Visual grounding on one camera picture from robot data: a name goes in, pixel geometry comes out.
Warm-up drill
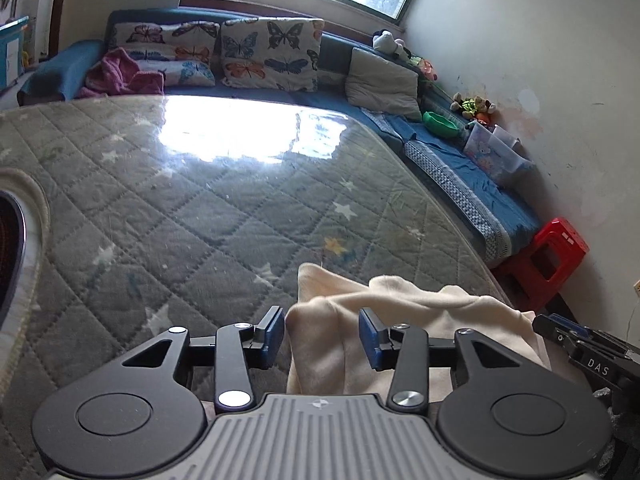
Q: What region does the small plush toys pile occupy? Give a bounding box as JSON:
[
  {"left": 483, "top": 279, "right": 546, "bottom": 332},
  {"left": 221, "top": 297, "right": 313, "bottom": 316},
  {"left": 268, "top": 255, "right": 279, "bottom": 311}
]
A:
[{"left": 450, "top": 92, "right": 497, "bottom": 126}]

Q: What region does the left butterfly print cushion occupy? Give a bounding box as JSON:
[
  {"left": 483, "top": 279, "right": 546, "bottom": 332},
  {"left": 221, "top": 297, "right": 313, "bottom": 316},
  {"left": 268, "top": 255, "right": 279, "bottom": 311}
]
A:
[{"left": 108, "top": 21, "right": 220, "bottom": 88}]

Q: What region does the blue corner sofa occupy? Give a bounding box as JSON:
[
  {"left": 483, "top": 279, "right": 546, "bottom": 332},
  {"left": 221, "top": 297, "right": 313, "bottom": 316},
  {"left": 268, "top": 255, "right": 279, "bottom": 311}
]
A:
[{"left": 17, "top": 8, "right": 541, "bottom": 264}]

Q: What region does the green plastic bowl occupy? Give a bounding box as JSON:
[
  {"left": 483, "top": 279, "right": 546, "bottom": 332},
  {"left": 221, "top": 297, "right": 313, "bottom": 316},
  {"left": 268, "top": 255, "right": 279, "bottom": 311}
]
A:
[{"left": 422, "top": 112, "right": 460, "bottom": 139}]

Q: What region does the black round induction cooktop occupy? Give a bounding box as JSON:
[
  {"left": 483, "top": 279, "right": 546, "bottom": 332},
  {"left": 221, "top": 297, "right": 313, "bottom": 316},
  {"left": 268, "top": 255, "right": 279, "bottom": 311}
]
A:
[{"left": 0, "top": 191, "right": 26, "bottom": 322}]

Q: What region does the cream beige garment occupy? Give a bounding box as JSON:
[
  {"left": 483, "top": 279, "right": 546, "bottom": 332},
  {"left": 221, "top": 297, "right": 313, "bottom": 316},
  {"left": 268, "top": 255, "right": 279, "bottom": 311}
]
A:
[{"left": 285, "top": 263, "right": 551, "bottom": 399}]

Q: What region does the red plastic stool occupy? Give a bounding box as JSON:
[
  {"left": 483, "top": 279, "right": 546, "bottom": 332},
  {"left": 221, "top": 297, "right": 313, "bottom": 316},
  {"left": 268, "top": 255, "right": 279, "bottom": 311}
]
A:
[{"left": 492, "top": 217, "right": 589, "bottom": 312}]

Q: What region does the grey plain cushion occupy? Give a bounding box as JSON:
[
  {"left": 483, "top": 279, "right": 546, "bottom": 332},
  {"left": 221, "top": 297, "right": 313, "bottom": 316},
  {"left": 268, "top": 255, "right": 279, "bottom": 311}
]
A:
[{"left": 345, "top": 48, "right": 422, "bottom": 122}]

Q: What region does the panda plush toy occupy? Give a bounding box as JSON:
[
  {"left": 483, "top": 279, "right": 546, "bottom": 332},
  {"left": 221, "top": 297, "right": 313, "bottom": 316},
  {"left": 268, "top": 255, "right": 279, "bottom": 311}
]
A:
[{"left": 372, "top": 29, "right": 412, "bottom": 62}]

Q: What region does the right butterfly print cushion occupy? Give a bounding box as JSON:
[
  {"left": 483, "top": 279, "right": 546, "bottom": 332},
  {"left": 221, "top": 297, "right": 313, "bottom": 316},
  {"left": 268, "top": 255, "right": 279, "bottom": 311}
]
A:
[{"left": 220, "top": 18, "right": 324, "bottom": 92}]

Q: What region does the magenta cloth on sofa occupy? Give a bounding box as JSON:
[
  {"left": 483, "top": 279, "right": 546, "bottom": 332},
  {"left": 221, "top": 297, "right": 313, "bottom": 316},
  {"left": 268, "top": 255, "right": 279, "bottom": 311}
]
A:
[{"left": 76, "top": 48, "right": 165, "bottom": 99}]

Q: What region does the butterfly print cushion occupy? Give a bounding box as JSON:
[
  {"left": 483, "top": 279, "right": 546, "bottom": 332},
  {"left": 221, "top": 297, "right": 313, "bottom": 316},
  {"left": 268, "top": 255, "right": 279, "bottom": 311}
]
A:
[
  {"left": 220, "top": 18, "right": 324, "bottom": 92},
  {"left": 108, "top": 21, "right": 220, "bottom": 88}
]

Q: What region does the light blue cabinet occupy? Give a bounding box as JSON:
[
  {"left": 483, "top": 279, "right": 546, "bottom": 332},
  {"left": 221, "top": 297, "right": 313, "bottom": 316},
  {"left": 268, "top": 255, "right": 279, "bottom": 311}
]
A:
[{"left": 0, "top": 16, "right": 28, "bottom": 91}]

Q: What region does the clear plastic storage box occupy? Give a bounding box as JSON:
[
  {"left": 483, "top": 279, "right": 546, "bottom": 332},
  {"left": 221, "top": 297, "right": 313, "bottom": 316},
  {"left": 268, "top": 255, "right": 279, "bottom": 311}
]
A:
[{"left": 462, "top": 120, "right": 535, "bottom": 188}]

